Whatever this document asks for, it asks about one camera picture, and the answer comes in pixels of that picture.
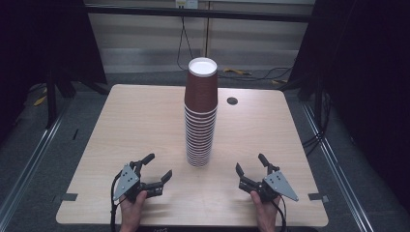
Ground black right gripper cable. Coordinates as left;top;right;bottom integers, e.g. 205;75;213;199
270;194;288;232

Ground black floor cables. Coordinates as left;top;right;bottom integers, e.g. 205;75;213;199
217;66;293;82

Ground metal floor rail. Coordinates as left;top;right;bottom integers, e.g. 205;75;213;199
301;101;375;232
0;107;72;224

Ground black horizontal bar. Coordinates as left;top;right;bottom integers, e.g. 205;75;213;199
84;4;315;24

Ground stack of brown paper cups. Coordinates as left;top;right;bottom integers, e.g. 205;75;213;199
184;103;219;168

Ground person's left hand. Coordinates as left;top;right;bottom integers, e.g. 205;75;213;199
119;190;149;232

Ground white wall socket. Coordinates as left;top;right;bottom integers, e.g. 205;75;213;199
174;0;199;10

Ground black curtain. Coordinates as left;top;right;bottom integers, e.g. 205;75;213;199
287;0;410;205
0;0;108;144

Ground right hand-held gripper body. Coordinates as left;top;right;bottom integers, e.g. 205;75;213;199
255;170;300;204

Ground black hanging wall cable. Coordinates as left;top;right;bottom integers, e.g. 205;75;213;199
176;15;194;72

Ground person's right hand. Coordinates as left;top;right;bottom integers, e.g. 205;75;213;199
249;189;281;232

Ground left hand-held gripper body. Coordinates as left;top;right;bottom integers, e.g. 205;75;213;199
112;163;148;204

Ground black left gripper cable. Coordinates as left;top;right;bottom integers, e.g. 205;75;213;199
109;170;126;232

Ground black metal stand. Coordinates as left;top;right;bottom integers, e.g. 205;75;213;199
44;66;79;130

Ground black cable bundle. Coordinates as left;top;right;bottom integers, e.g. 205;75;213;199
302;91;334;157

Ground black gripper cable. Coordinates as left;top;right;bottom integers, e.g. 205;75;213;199
270;194;288;232
109;170;126;232

